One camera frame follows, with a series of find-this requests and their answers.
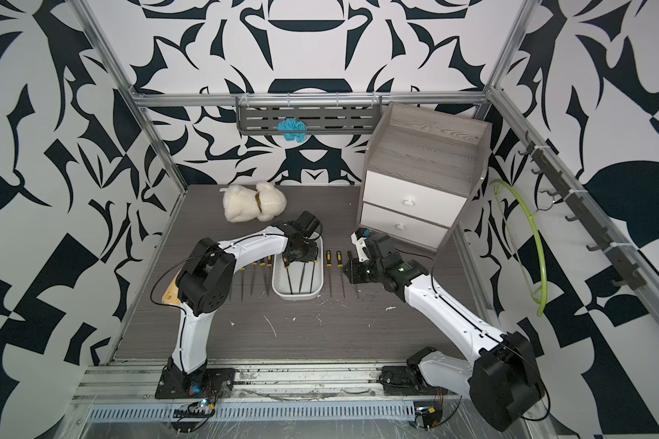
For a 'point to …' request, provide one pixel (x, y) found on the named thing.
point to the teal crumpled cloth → (293, 124)
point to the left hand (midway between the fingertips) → (309, 250)
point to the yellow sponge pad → (170, 295)
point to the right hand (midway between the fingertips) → (345, 264)
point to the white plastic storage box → (279, 283)
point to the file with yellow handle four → (312, 276)
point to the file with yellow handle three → (301, 278)
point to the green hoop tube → (496, 185)
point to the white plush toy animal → (243, 204)
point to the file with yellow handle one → (286, 262)
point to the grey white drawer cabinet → (422, 166)
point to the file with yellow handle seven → (329, 265)
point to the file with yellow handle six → (339, 256)
